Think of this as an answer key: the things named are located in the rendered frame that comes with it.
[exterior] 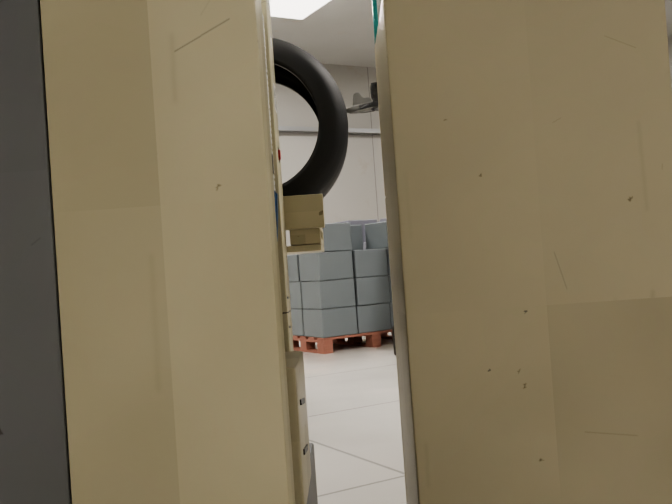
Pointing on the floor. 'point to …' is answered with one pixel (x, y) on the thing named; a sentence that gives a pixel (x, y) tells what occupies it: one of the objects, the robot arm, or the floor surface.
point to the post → (278, 185)
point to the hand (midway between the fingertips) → (348, 112)
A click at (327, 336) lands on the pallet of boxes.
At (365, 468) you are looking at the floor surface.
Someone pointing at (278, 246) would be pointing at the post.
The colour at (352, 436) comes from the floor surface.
